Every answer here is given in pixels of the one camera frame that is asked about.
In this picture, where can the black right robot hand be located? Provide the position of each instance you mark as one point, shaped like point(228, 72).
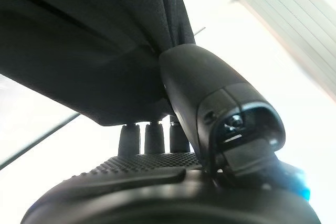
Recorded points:
point(199, 82)

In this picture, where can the black garment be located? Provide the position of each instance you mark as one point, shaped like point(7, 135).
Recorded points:
point(78, 51)

